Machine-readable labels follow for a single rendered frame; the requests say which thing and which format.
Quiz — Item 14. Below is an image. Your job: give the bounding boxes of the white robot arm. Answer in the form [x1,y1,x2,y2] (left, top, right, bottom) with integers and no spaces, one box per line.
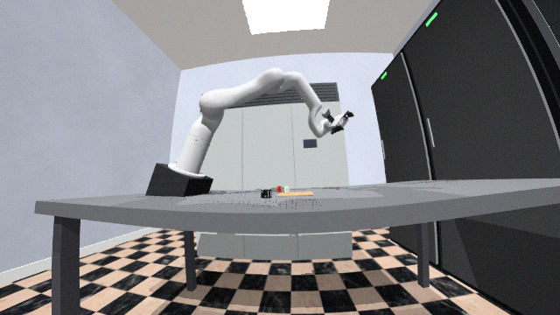
[168,68,335,178]

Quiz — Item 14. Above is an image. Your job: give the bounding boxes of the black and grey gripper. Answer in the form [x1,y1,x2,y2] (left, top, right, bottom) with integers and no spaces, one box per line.
[328,111,354,134]

